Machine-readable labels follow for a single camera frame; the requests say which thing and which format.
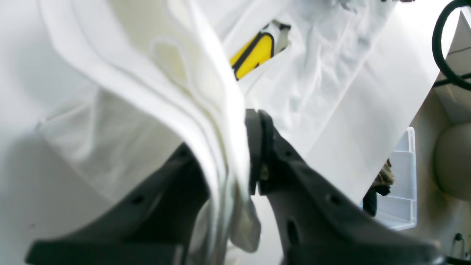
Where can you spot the clear plastic storage bin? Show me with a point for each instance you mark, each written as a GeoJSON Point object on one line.
{"type": "Point", "coordinates": [398, 209]}

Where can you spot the beige round object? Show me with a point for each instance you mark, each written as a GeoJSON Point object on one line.
{"type": "Point", "coordinates": [452, 161]}

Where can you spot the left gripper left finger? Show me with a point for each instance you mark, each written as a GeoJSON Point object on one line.
{"type": "Point", "coordinates": [152, 225]}

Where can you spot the white printed t-shirt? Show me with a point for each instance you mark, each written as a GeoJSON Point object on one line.
{"type": "Point", "coordinates": [166, 72]}

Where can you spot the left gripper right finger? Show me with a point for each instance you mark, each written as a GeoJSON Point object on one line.
{"type": "Point", "coordinates": [317, 223]}

